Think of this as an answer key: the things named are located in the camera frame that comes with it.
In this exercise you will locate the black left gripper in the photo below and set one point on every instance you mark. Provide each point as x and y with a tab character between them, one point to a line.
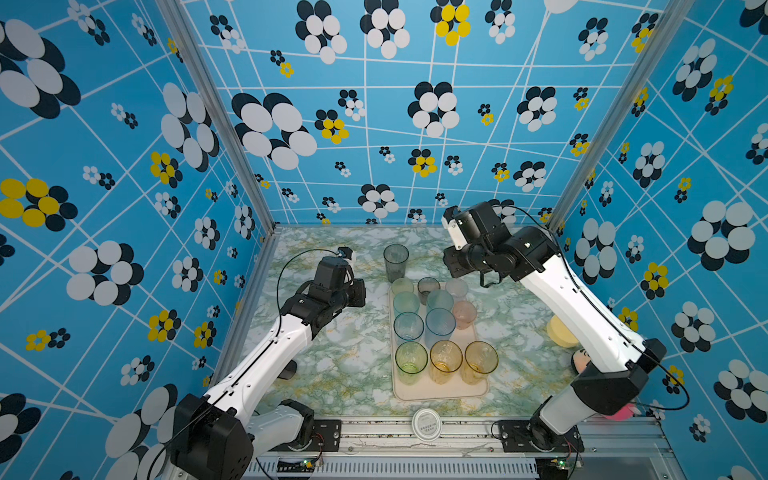
358	286

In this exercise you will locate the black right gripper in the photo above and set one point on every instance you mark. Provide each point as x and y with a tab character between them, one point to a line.
451	261

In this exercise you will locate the clear dotted glass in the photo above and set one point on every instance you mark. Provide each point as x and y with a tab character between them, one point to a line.
458	289

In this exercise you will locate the pink dotted glass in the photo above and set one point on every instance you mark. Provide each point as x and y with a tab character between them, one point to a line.
465	314

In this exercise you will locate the light green short glass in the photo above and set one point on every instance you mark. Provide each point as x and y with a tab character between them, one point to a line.
402	285

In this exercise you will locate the teal glass lowest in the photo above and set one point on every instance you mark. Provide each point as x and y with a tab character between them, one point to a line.
439	299

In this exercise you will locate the tall grey glass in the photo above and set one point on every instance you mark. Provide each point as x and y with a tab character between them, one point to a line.
395	257

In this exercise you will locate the teal glass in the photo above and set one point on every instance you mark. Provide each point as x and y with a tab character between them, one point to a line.
405	302

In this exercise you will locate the small grey glass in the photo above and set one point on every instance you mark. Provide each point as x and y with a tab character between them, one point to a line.
425	286

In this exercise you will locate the blue short glass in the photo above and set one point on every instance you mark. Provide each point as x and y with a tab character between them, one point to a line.
439	325

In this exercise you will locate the tall yellow glass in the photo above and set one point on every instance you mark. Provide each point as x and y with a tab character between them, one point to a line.
480	360

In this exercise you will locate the yellow short glass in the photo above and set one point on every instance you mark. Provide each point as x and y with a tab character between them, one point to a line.
445	358

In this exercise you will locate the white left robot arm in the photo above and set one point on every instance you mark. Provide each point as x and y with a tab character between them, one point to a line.
210	439

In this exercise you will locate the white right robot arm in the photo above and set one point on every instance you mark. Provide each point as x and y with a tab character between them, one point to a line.
621	360

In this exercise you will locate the beige plastic tray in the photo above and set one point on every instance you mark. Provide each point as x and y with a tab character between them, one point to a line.
423	388

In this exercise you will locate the black computer mouse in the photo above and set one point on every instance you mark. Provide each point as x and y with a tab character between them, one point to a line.
289	371

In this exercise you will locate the yellow sponge ball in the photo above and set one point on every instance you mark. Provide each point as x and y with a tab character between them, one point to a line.
560	334

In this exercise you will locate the pink plush doll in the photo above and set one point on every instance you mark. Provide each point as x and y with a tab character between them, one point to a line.
580	360

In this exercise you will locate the white round lid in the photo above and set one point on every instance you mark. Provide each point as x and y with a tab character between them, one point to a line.
426	425

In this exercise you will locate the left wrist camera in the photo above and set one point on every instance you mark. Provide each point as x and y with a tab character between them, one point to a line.
335	273

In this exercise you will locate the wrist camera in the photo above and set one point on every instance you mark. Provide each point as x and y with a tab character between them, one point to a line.
335	273
479	224

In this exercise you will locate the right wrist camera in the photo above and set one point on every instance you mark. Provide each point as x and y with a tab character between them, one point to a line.
479	224

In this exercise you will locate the aluminium corner post right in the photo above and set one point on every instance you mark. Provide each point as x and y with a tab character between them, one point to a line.
671	19

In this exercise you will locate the aluminium corner post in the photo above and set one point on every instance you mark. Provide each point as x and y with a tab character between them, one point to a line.
174	16
671	19

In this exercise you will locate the aluminium front rail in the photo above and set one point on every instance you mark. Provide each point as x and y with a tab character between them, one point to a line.
476	448

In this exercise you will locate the aluminium corner post left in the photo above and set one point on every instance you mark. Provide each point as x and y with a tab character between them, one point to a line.
174	16

